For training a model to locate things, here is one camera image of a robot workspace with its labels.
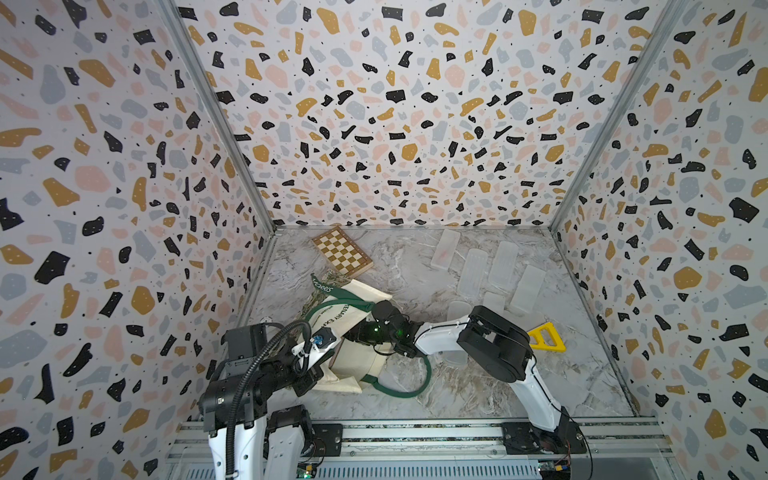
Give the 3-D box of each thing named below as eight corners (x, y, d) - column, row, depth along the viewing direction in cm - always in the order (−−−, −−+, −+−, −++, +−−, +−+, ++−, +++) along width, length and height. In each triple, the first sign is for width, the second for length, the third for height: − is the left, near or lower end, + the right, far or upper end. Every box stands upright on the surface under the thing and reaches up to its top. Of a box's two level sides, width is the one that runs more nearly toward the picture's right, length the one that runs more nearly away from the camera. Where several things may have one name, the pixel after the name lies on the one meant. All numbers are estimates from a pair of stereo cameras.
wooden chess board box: (346, 283, 107) (345, 277, 105) (315, 244, 119) (313, 238, 116) (373, 267, 112) (372, 261, 109) (340, 231, 124) (339, 225, 121)
